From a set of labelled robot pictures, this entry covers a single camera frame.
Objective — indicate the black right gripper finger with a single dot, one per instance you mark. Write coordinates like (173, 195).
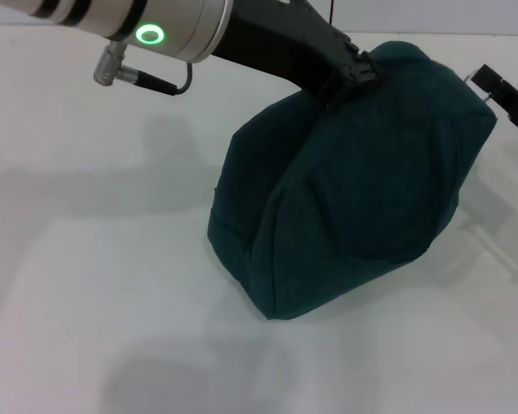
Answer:
(505, 95)

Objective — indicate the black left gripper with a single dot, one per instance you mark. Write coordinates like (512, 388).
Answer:
(285, 47)

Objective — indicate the dark teal insulated lunch bag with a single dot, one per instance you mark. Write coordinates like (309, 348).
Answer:
(349, 194)

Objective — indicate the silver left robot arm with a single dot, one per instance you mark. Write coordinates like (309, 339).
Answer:
(112, 17)

